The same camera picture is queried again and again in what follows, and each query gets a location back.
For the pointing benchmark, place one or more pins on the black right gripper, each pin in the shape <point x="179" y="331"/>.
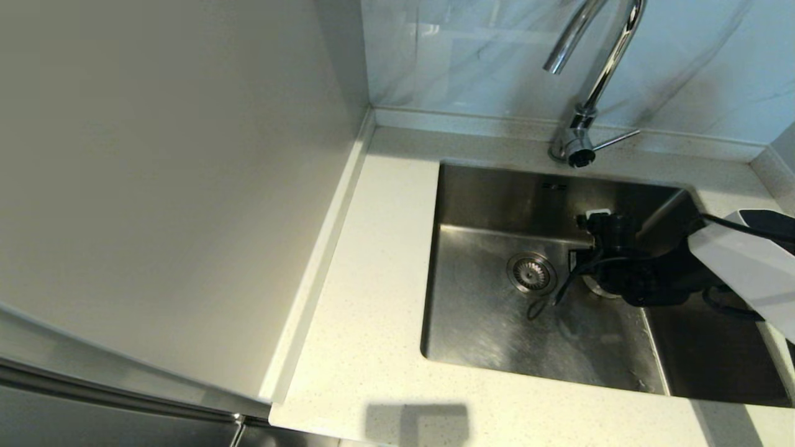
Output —
<point x="607" y="273"/>

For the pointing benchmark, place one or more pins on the white bowl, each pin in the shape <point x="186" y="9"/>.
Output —
<point x="595" y="289"/>

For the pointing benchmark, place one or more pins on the round metal sink drain strainer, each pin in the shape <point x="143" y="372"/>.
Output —
<point x="531" y="274"/>

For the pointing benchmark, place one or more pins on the stainless steel sink basin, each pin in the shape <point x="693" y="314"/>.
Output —
<point x="484" y="335"/>

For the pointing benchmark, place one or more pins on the chrome gooseneck faucet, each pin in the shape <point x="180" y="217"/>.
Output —
<point x="608" y="62"/>

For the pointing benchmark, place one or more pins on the large white cabinet side panel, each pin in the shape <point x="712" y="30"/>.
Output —
<point x="155" y="186"/>

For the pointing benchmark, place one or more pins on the stainless steel appliance front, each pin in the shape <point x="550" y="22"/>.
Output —
<point x="93" y="416"/>

